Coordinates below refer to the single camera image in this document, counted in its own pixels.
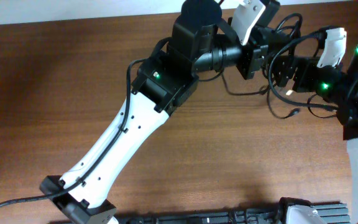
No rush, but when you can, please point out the thick black USB cable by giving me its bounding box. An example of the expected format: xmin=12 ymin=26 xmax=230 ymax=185
xmin=221 ymin=12 xmax=304 ymax=119

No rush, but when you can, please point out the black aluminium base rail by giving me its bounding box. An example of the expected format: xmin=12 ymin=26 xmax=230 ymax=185
xmin=113 ymin=197 xmax=351 ymax=224

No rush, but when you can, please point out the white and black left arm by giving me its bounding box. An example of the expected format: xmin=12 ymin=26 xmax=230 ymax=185
xmin=40 ymin=1 xmax=280 ymax=223

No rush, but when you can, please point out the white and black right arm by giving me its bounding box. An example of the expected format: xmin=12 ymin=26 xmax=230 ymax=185
xmin=283 ymin=45 xmax=358 ymax=223

